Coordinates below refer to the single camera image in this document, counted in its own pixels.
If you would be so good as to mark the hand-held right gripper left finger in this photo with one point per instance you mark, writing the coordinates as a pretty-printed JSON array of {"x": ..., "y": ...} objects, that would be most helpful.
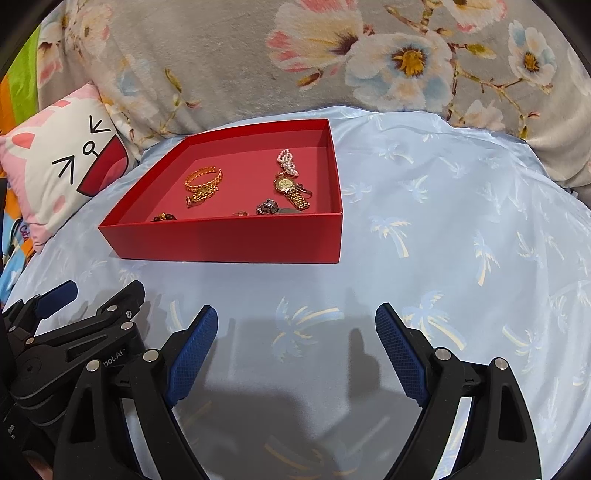
[{"x": 194, "y": 355}]

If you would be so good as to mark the printed cartoon cloth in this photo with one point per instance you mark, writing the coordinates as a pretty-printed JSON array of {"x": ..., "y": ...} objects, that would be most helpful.
[{"x": 14, "y": 249}]

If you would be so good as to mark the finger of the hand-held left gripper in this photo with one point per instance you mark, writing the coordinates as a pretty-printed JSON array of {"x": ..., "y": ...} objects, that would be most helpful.
[
  {"x": 121, "y": 301},
  {"x": 60, "y": 294}
]

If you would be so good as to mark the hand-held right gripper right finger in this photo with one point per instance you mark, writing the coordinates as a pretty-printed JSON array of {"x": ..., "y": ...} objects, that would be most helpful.
[{"x": 401, "y": 350}]

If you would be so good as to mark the red shallow tray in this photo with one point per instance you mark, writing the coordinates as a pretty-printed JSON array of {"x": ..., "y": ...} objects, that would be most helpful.
[{"x": 221, "y": 240}]

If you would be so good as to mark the gold ribbed bangle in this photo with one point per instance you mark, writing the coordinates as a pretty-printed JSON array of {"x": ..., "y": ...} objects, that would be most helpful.
[{"x": 204, "y": 175}]

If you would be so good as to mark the light blue palm-print sheet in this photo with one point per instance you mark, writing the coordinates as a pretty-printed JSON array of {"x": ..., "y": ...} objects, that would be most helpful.
[{"x": 438, "y": 254}]

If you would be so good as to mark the gold wristwatch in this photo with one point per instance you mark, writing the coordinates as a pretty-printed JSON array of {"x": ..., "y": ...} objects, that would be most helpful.
[{"x": 290, "y": 188}]

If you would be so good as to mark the cat face pillow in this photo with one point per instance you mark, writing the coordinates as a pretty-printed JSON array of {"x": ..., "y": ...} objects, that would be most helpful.
[{"x": 55, "y": 170}]

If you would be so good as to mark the colourful striped cloth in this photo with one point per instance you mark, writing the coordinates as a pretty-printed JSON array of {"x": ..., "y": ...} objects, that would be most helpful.
[{"x": 21, "y": 83}]

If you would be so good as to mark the grey floral blanket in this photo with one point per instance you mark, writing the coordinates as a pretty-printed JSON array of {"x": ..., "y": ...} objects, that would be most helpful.
[{"x": 300, "y": 55}]

